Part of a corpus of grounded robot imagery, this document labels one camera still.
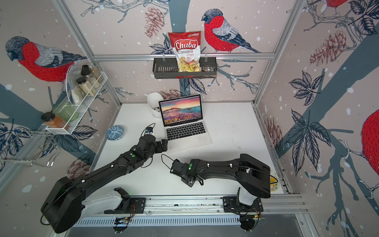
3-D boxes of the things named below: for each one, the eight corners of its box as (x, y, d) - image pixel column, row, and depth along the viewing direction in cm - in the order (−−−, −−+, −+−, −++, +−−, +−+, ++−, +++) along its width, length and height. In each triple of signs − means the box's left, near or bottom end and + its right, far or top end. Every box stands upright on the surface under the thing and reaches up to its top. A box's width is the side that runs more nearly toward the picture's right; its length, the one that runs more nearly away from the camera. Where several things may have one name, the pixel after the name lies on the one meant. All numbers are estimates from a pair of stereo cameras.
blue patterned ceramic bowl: (105, 141, 99) (102, 138, 96) (111, 128, 107) (109, 125, 104) (122, 141, 99) (120, 138, 96) (127, 128, 107) (125, 125, 104)
